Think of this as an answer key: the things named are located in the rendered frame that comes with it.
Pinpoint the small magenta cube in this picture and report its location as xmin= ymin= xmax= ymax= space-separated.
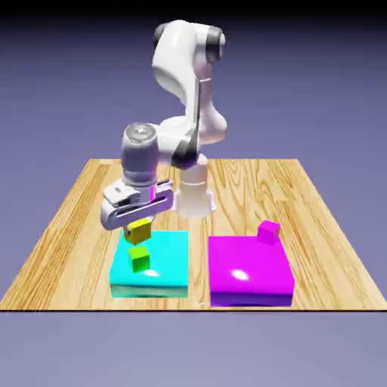
xmin=256 ymin=219 xmax=281 ymax=245

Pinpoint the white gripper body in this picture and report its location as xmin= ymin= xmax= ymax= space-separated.
xmin=100 ymin=179 xmax=175 ymax=231

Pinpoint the small green cube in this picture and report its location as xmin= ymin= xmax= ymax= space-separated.
xmin=127 ymin=245 xmax=151 ymax=273

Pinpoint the large magenta box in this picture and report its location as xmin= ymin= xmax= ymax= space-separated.
xmin=207 ymin=234 xmax=296 ymax=308

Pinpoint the large cyan box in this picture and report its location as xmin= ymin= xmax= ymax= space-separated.
xmin=109 ymin=229 xmax=190 ymax=299

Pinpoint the small yellow cube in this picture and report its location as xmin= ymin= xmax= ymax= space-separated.
xmin=124 ymin=218 xmax=152 ymax=246

